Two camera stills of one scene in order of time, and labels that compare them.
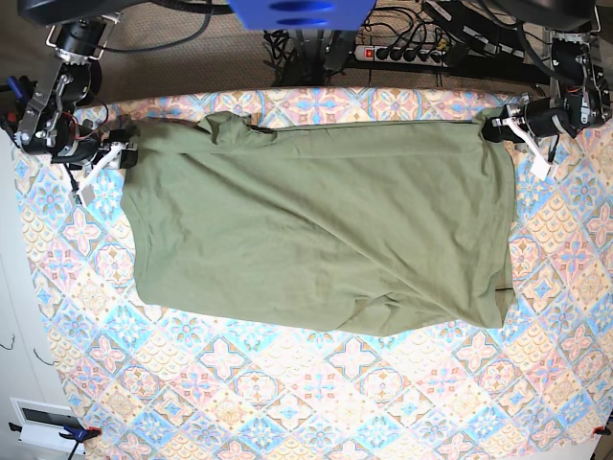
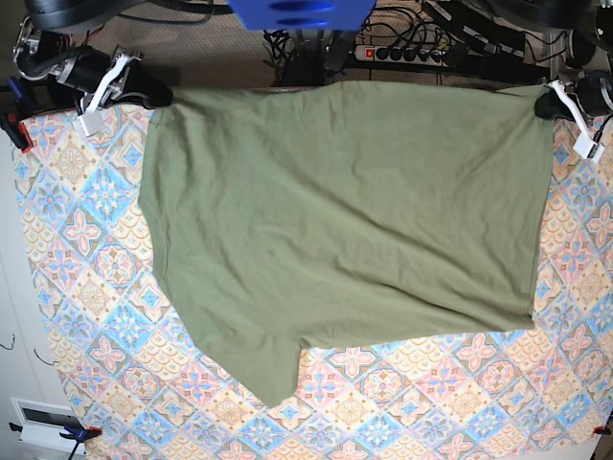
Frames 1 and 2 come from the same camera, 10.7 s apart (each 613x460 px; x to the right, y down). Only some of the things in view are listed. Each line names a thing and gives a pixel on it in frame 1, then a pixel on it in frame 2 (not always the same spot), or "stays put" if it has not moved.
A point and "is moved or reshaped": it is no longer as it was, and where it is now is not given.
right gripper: (531, 119) to (590, 96)
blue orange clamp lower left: (80, 434) stays put
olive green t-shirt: (367, 229) is moved or reshaped
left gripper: (114, 151) to (99, 78)
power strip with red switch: (402, 55) stays put
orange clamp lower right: (601, 429) stays put
